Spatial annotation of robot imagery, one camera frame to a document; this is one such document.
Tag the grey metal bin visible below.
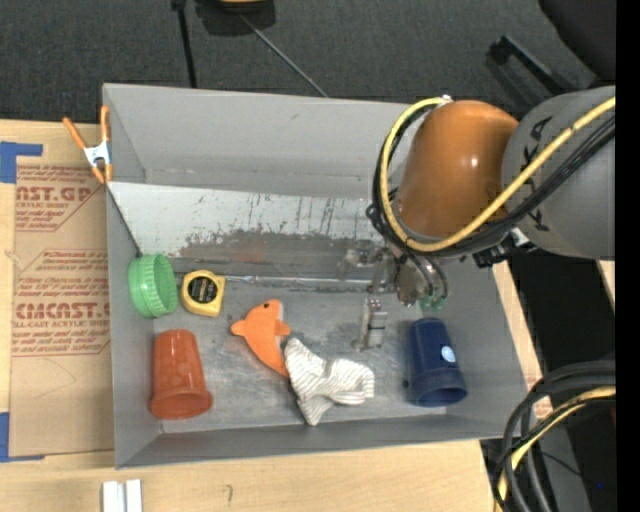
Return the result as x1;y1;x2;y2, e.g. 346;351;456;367
101;83;532;470

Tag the orange toy fish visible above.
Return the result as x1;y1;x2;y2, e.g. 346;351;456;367
229;298;293;379

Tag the brown cardboard board red print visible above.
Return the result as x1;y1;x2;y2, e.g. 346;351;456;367
0;118;117;464

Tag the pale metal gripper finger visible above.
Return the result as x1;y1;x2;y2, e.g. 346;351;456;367
371;299;390;349
351;297;376;352

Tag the white striped cloth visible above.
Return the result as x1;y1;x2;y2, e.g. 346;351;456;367
282;336;376;428

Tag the green plastic cup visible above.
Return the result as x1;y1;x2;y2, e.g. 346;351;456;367
127;252;179;320

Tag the black cylinder on white bracket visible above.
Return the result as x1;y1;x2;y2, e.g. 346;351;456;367
471;231;530;269

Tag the yellow tape measure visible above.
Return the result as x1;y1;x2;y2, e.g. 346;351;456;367
179;269;227;319

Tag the orange plastic cup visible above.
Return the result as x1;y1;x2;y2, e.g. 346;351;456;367
147;328;215;421

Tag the dark blue plastic cup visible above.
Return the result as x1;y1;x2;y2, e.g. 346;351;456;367
402;316;469;408

